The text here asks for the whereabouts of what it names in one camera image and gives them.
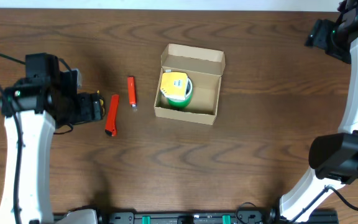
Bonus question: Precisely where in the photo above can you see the yellow sticky note pad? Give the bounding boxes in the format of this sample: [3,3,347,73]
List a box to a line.
[160,72,188,100]

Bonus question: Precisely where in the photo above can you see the green tape roll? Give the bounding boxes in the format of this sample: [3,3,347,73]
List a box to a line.
[167,79,193,109]

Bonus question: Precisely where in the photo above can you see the cardboard box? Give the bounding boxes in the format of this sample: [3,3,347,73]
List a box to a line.
[154,44,226,125]

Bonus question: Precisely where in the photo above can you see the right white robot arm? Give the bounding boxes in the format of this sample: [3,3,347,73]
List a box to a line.
[265,1,358,223]

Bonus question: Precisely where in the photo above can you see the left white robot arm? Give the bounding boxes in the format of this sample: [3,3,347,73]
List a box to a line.
[0,53,105,223]

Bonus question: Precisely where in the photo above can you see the orange utility knife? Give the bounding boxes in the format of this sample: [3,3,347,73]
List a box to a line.
[105,94,119,136]

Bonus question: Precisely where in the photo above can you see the orange lighter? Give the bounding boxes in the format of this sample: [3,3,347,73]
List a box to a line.
[127,77,137,108]

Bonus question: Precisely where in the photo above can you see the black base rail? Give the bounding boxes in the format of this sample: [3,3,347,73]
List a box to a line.
[50,206,340,224]

